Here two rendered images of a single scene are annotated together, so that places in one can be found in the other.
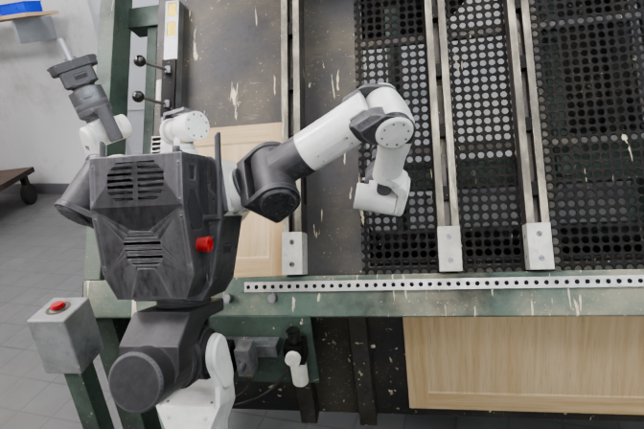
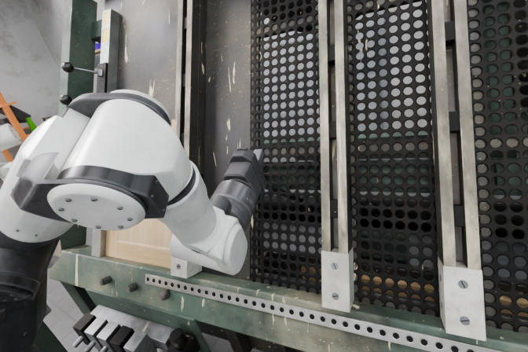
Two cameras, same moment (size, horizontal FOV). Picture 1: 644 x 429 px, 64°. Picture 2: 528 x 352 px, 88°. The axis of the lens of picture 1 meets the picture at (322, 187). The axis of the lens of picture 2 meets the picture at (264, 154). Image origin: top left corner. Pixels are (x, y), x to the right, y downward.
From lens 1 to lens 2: 91 cm
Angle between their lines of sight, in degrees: 15
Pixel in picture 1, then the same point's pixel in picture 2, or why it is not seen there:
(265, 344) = (159, 337)
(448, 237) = (334, 267)
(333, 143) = (18, 214)
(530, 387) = not seen: outside the picture
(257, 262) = (161, 253)
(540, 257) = (463, 319)
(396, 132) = (93, 210)
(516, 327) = not seen: hidden behind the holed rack
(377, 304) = (255, 324)
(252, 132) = not seen: hidden behind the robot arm
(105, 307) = (61, 273)
